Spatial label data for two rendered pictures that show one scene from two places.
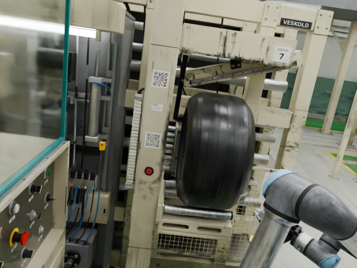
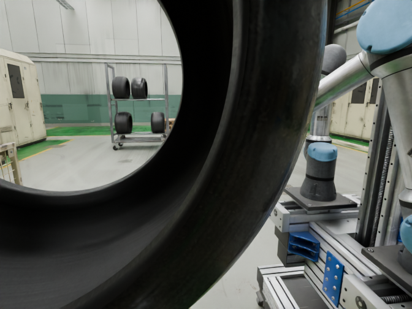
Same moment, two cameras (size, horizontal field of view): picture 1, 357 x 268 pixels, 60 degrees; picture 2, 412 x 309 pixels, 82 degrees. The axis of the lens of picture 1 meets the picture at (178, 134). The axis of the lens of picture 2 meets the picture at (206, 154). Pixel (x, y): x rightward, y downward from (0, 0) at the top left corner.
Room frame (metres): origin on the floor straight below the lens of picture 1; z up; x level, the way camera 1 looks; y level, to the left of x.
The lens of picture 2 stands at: (1.33, 0.10, 1.14)
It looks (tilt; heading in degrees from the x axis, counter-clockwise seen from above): 13 degrees down; 261
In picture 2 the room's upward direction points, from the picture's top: straight up
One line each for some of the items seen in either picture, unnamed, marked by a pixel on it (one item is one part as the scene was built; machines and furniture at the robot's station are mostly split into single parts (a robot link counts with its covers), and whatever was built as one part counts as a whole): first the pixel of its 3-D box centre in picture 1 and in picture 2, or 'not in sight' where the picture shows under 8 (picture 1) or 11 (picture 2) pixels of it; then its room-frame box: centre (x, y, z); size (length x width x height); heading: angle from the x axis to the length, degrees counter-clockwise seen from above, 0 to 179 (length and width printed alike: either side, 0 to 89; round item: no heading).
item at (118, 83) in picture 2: not in sight; (140, 108); (2.03, -5.78, 0.96); 1.33 x 0.64 x 1.92; 178
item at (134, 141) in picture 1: (135, 141); not in sight; (1.42, 0.20, 1.19); 0.05 x 0.04 x 0.48; 4
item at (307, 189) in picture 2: not in sight; (318, 184); (0.68, -0.82, 0.77); 0.15 x 0.15 x 0.10
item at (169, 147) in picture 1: (159, 144); not in sight; (1.86, 0.11, 1.05); 0.20 x 0.15 x 0.30; 94
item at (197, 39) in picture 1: (234, 46); not in sight; (1.80, -0.24, 1.71); 0.61 x 0.25 x 0.15; 94
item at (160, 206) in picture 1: (161, 194); not in sight; (1.48, 0.04, 0.90); 0.40 x 0.03 x 0.10; 4
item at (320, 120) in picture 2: not in sight; (322, 110); (0.62, -0.94, 1.09); 0.15 x 0.12 x 0.55; 64
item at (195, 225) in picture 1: (194, 223); not in sight; (1.35, -0.14, 0.84); 0.36 x 0.09 x 0.06; 94
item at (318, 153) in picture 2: not in sight; (320, 159); (0.68, -0.83, 0.88); 0.13 x 0.12 x 0.14; 64
